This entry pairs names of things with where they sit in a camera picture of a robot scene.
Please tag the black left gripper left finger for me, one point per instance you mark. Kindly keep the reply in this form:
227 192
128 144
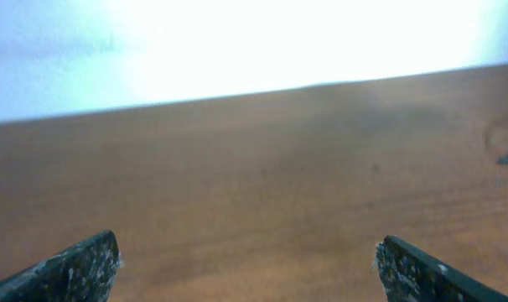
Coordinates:
85 271

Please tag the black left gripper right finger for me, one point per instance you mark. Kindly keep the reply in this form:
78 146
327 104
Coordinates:
407 273

